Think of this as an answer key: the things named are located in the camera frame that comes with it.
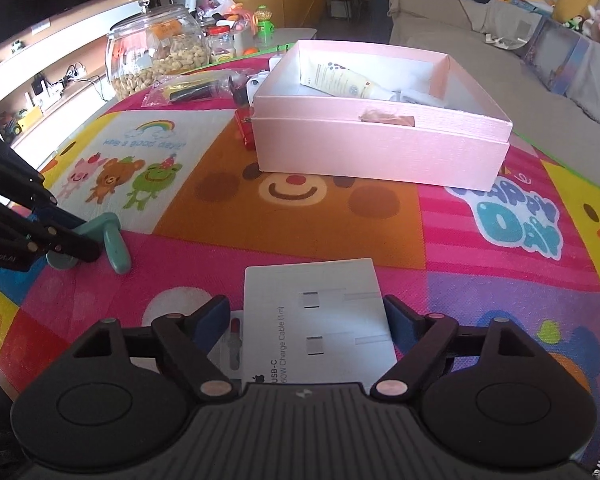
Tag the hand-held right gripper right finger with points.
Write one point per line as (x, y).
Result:
(396, 322)

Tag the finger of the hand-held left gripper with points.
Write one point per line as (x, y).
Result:
(77, 251)
(62, 219)

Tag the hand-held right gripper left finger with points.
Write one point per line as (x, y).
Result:
(214, 317)

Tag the pink cardboard box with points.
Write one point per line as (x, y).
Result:
(380, 152)

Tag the white power adapter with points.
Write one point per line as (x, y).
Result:
(276, 60)

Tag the yellow green toy truck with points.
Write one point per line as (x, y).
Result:
(17, 122)

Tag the colourful cartoon play mat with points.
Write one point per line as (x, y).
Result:
(330, 230)

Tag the white power strip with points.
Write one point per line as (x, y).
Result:
(52, 90)

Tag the white tv cabinet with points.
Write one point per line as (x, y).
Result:
(10, 85)

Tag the clear plastic bag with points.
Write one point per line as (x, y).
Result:
(190, 91)

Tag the glass jar of peanuts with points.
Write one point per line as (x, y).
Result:
(155, 62)

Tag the small red box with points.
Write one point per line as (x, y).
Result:
(243, 130)

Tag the small red-lidded jar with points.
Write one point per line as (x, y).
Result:
(221, 47)

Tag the white small device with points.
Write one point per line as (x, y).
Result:
(257, 87)

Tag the white cream tube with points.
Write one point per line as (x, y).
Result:
(340, 82)

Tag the white plastic bag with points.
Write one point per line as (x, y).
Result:
(220, 2)

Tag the green toy bottle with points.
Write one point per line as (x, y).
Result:
(265, 32)

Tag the grey sofa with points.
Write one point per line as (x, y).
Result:
(480, 40)

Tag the white crumpled cloth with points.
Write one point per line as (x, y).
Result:
(502, 41)

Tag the purple picture box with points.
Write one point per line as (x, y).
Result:
(560, 60)

